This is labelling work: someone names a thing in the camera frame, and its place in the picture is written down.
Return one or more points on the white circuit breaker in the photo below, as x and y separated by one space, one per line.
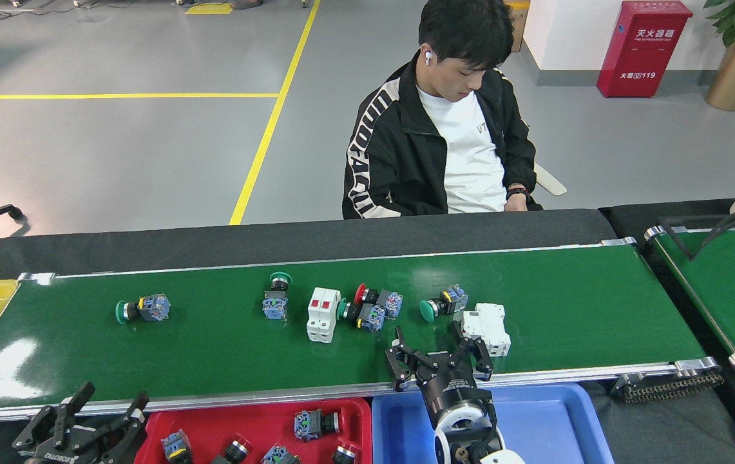
486 328
323 316

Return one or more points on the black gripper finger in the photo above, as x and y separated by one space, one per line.
122 432
480 357
399 364
51 428

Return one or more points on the person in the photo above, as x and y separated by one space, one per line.
464 148

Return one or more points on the red fire extinguisher box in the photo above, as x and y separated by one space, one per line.
644 55

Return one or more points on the blue block push button switch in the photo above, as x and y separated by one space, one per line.
279 456

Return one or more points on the blue plastic tray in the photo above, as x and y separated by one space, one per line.
547 425

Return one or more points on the brown cardboard box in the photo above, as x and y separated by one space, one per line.
518 26

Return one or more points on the grey chair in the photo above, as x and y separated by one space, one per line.
551 182

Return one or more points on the grey shoe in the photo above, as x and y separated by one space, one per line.
246 3

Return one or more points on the long green conveyor belt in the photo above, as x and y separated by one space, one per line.
567 309

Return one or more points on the person's left hand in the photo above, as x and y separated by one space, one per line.
516 203

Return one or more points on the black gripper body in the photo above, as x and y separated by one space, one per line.
64 456
454 390

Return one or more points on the black and red wristband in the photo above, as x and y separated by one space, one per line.
517 191

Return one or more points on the red plastic tray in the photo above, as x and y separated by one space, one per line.
225 419

